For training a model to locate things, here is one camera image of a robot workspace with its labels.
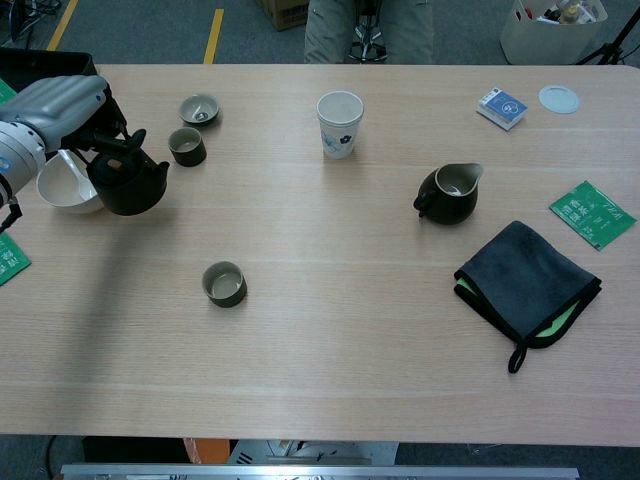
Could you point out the blue white card box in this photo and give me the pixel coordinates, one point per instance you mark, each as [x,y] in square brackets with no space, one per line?
[502,107]

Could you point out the person in khaki trousers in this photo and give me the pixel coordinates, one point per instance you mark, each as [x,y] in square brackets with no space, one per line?
[325,30]

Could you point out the orange object under table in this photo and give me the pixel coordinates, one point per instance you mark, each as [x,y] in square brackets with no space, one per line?
[195,450]

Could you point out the black tray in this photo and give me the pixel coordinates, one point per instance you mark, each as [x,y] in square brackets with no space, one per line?
[45,62]

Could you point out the flared grey teacup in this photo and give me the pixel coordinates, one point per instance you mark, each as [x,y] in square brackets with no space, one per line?
[192,107]

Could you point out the grey green folded cloth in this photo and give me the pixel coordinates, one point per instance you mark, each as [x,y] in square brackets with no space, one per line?
[525,270]

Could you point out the green tea packet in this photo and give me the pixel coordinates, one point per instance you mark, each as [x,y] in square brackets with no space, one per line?
[4,92]
[592,215]
[10,265]

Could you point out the office chair base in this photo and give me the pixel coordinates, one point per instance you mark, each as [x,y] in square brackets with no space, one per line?
[367,42]

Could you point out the dark ceramic pitcher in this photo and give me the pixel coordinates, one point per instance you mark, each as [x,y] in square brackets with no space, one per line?
[450,210]

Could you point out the aluminium rail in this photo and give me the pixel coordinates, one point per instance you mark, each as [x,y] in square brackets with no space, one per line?
[320,472]

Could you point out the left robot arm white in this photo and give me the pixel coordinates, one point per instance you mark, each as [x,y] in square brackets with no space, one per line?
[15,160]

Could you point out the brown bottle in bin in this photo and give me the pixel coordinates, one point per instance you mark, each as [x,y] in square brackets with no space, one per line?
[568,14]

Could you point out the cardboard box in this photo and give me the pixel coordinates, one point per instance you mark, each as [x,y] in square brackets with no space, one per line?
[287,15]

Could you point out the left robot hand grey black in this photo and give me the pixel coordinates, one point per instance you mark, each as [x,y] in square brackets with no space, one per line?
[60,105]

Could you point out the floral print paper cup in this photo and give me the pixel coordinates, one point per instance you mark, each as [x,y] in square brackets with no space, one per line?
[340,140]

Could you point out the cream bowl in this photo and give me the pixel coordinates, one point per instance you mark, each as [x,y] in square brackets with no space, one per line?
[55,192]

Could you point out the clear round plastic lid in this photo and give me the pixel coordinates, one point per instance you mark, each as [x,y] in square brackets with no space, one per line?
[559,99]

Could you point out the dark cylindrical teacup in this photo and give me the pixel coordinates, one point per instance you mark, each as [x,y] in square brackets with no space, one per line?
[189,156]
[225,297]

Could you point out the robot base chassis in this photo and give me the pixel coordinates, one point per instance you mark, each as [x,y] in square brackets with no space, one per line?
[310,450]

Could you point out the black tripod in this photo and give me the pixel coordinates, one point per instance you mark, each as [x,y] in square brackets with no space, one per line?
[607,50]

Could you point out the white storage bin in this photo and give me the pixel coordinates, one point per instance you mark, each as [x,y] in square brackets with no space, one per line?
[545,40]

